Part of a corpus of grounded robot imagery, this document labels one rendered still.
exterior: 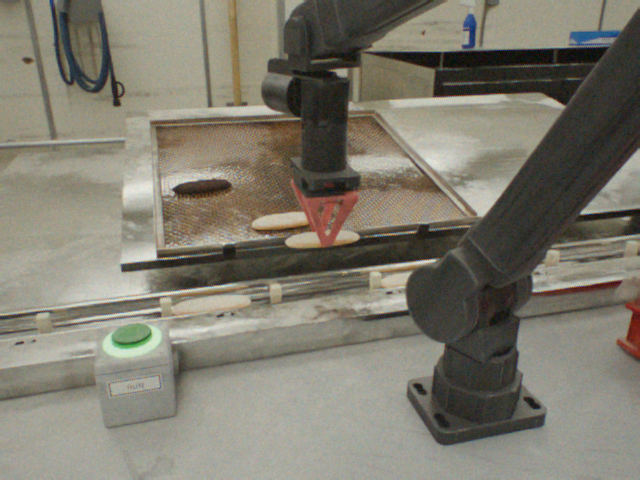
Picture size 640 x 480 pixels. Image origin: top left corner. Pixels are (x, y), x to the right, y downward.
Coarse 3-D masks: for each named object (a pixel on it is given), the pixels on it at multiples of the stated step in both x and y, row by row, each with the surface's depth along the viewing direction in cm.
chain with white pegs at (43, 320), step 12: (552, 252) 84; (624, 252) 89; (636, 252) 88; (552, 264) 84; (372, 276) 77; (276, 288) 74; (372, 288) 78; (168, 300) 71; (276, 300) 74; (168, 312) 71; (48, 324) 67
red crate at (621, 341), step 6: (630, 306) 67; (636, 306) 67; (636, 312) 66; (636, 318) 67; (630, 324) 68; (636, 324) 67; (630, 330) 68; (636, 330) 67; (624, 336) 70; (630, 336) 68; (636, 336) 67; (618, 342) 69; (624, 342) 69; (630, 342) 68; (636, 342) 68; (624, 348) 69; (630, 348) 68; (636, 348) 67; (636, 354) 67
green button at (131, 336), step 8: (120, 328) 58; (128, 328) 58; (136, 328) 58; (144, 328) 58; (112, 336) 56; (120, 336) 56; (128, 336) 56; (136, 336) 56; (144, 336) 56; (152, 336) 57; (112, 344) 56; (120, 344) 55; (128, 344) 55; (136, 344) 56; (144, 344) 56
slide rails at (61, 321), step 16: (560, 256) 88; (576, 256) 88; (592, 256) 88; (288, 288) 78; (304, 288) 78; (320, 288) 78; (336, 288) 78; (352, 288) 78; (176, 304) 74; (32, 320) 70; (64, 320) 70; (80, 320) 70; (96, 320) 70; (144, 320) 70
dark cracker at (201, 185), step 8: (184, 184) 95; (192, 184) 95; (200, 184) 95; (208, 184) 95; (216, 184) 95; (224, 184) 96; (176, 192) 94; (184, 192) 94; (192, 192) 94; (200, 192) 94
